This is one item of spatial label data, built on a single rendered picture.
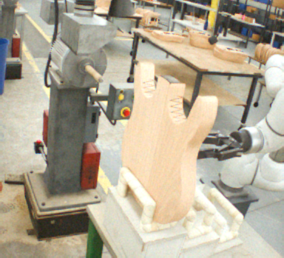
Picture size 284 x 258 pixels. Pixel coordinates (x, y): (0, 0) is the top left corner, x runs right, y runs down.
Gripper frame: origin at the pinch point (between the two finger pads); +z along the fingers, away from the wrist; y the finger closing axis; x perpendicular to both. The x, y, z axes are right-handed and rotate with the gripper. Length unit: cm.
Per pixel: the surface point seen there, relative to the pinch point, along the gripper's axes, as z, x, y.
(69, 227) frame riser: 4, -121, 99
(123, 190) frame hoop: 17.1, -17.9, 7.4
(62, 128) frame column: 8, -50, 113
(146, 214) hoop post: 17.9, -14.1, -8.9
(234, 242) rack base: -22.4, -37.3, -11.2
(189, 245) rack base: 1.0, -29.4, -12.2
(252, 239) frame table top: -32, -39, -12
